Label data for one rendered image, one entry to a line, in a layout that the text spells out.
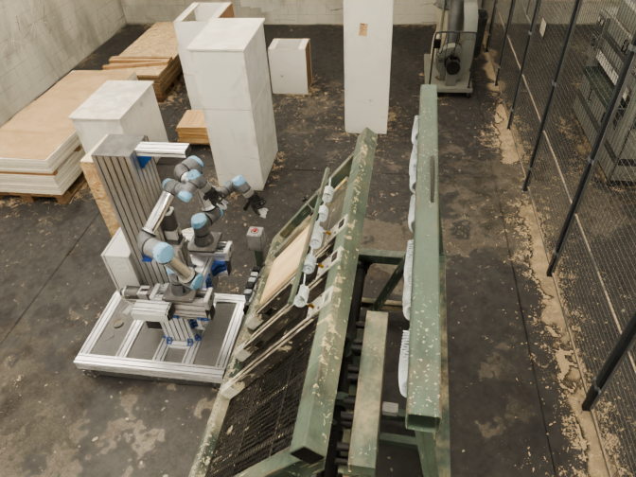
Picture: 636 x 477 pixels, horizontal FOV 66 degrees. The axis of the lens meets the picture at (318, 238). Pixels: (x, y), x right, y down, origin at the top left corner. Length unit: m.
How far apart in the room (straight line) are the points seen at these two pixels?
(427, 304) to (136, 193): 2.09
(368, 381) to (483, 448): 2.09
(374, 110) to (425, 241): 5.03
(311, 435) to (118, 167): 2.04
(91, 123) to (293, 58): 3.26
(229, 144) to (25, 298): 2.62
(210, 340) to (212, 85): 2.66
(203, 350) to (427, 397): 2.91
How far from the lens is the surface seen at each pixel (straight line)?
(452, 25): 8.33
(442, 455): 3.07
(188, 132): 7.13
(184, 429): 4.17
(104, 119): 6.25
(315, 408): 1.91
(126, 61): 9.14
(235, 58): 5.30
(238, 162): 5.90
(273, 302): 3.14
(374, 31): 6.53
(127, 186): 3.29
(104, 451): 4.30
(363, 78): 6.75
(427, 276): 1.88
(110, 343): 4.59
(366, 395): 2.03
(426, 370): 1.62
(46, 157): 6.49
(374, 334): 2.19
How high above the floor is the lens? 3.54
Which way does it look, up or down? 42 degrees down
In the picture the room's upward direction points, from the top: 4 degrees counter-clockwise
